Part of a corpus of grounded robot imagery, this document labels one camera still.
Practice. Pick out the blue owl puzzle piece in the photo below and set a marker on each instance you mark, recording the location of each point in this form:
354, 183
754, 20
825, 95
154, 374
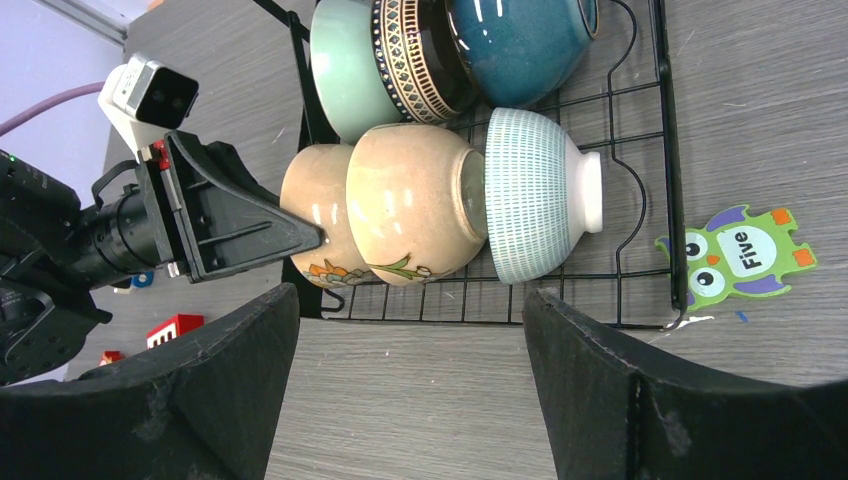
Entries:
136, 282

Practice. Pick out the pale green striped bowl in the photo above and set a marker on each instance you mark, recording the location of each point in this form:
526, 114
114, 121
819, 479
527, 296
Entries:
542, 194

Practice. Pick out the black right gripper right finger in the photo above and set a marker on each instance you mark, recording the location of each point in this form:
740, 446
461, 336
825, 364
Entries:
616, 407

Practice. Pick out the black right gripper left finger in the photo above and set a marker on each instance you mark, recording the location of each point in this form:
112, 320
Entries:
205, 405

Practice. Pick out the light green bowl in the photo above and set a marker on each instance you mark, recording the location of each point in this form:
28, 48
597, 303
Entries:
344, 71

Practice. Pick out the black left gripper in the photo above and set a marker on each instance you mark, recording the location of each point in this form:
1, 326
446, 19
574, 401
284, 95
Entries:
193, 209

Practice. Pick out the green owl puzzle piece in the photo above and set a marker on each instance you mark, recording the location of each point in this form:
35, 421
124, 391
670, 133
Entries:
737, 254

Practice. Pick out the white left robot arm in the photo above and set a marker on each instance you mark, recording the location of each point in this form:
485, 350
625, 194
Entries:
46, 314

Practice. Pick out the dark blue glazed bowl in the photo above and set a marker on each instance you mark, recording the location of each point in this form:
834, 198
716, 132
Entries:
517, 52

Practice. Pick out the red white toy block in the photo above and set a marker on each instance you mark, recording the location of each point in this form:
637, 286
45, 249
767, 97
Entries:
174, 327

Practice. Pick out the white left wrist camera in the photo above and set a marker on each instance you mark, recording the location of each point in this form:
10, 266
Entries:
143, 99

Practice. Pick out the beige bowl with flower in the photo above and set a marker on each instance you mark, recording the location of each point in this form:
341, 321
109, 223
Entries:
416, 202

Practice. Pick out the black patterned rim bowl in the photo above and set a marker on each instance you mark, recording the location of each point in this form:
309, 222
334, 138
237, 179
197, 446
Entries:
417, 60

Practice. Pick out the red owl puzzle piece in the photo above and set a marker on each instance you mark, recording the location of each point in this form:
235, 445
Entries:
111, 356

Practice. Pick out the black wire dish rack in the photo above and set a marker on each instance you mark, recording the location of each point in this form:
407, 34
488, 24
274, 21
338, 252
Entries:
314, 127

